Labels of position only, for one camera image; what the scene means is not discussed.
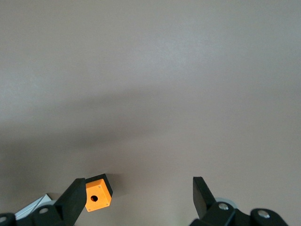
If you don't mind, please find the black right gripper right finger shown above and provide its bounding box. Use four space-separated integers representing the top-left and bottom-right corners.
189 176 290 226

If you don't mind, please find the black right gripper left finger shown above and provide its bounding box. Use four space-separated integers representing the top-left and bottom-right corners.
0 177 87 226

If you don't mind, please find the white drawer cabinet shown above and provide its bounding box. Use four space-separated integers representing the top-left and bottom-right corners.
14 193 57 220

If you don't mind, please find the orange button enclosure box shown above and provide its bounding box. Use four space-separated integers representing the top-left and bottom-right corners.
85 173 114 213

